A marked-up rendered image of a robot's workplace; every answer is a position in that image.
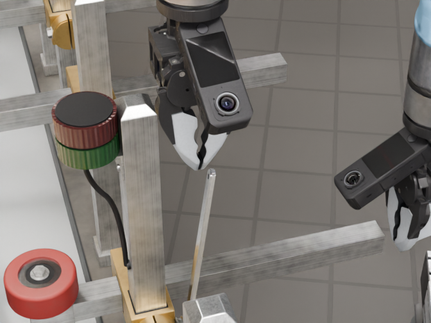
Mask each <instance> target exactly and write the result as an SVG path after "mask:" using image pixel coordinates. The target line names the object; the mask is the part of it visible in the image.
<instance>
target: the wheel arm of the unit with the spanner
mask: <svg viewBox="0 0 431 323"><path fill-rule="evenodd" d="M384 240H385V235H384V233H383V232H382V230H381V229H380V227H379V225H378V224H377V223H376V221H375V220H373V221H369V222H364V223H360V224H355V225H351V226H346V227H343V228H337V229H331V230H328V231H322V232H318V233H313V234H310V235H304V236H299V237H295V238H290V239H286V240H281V241H277V242H271V243H268V244H262V245H257V246H253V247H248V248H244V249H239V250H236V251H230V252H227V253H221V254H215V255H211V256H206V257H203V258H202V262H201V270H200V274H199V282H198V289H197V293H196V295H197V294H202V293H206V292H211V291H214V290H220V289H223V288H228V287H232V286H237V285H243V284H246V283H251V282H254V281H260V280H263V279H269V278H272V277H277V276H282V275H286V274H291V273H295V272H300V271H303V270H308V269H314V268H317V267H322V266H326V265H331V264H334V263H340V262H344V261H348V260H354V259H357V258H363V257H366V256H371V255H375V254H380V253H382V252H383V248H384ZM192 265H193V260H188V261H183V262H179V263H174V264H170V265H165V285H166V287H167V290H168V292H169V296H170V298H171V300H175V299H180V298H183V297H188V294H189V285H190V277H191V272H192ZM78 286H79V291H78V296H77V298H76V300H75V302H74V304H73V305H72V306H71V307H70V308H69V309H68V310H66V311H65V312H63V313H62V314H60V315H57V316H55V317H52V318H49V319H42V320H35V319H30V323H75V322H77V321H81V320H86V319H91V318H94V317H100V316H103V315H108V314H112V313H117V312H120V311H123V301H122V294H121V290H120V288H119V284H118V281H117V277H116V276H114V277H108V278H104V279H99V280H95V281H90V282H87V283H81V284H78Z"/></svg>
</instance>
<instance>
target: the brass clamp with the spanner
mask: <svg viewBox="0 0 431 323"><path fill-rule="evenodd" d="M110 258H111V265H112V277H114V276H116V277H117V281H118V284H119V288H120V290H121V294H122V301H123V315H124V319H125V321H126V323H175V311H174V307H173V304H172V301H171V298H170V296H169V292H168V290H167V287H166V286H165V290H166V303H167V306H166V307H164V308H159V309H155V310H149V311H145V312H141V313H136V312H135V308H134V305H133V302H132V299H131V295H130V291H129V284H128V269H127V267H125V266H124V263H123V252H122V247H120V248H116V249H111V250H110Z"/></svg>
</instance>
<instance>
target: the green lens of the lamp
mask: <svg viewBox="0 0 431 323"><path fill-rule="evenodd" d="M55 142H56V151H57V156H58V158H59V160H60V161H61V162H62V163H63V164H65V165H66V166H68V167H71V168H74V169H81V170H89V169H96V168H100V167H103V166H105V165H108V164H109V163H111V162H112V161H113V160H115V159H116V157H117V156H118V154H119V151H120V143H119V128H118V131H117V134H116V135H115V136H114V137H113V139H112V140H111V141H110V142H109V143H107V144H105V145H103V146H101V147H98V148H95V149H89V150H77V149H71V148H69V147H66V146H64V145H63V144H62V143H60V142H59V141H58V140H57V139H56V137H55Z"/></svg>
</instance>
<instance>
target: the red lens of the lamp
mask: <svg viewBox="0 0 431 323"><path fill-rule="evenodd" d="M84 92H91V91H84ZM76 93H80V92H75V93H72V94H76ZM93 93H98V94H101V95H104V96H105V97H107V98H109V100H110V101H111V102H112V104H113V107H114V110H113V113H112V115H111V116H110V117H109V118H108V119H107V120H106V121H104V122H102V123H100V124H98V125H96V126H91V127H87V128H75V127H71V126H67V125H65V124H62V123H61V122H60V121H59V120H58V119H57V118H56V116H55V108H56V105H57V104H58V103H59V102H60V101H61V100H62V99H63V98H65V97H67V96H69V95H72V94H69V95H66V96H64V97H63V98H61V99H59V100H58V101H57V102H56V103H55V104H54V106H53V108H52V110H51V115H52V120H53V128H54V133H55V137H56V139H57V140H58V141H59V142H60V143H62V144H63V145H66V146H68V147H72V148H77V149H89V148H93V147H98V146H101V145H103V144H105V143H107V142H109V141H111V139H113V137H114V136H115V135H116V134H117V131H118V120H117V107H116V103H115V102H114V100H113V99H112V98H111V97H109V96H107V95H105V94H102V93H99V92H93Z"/></svg>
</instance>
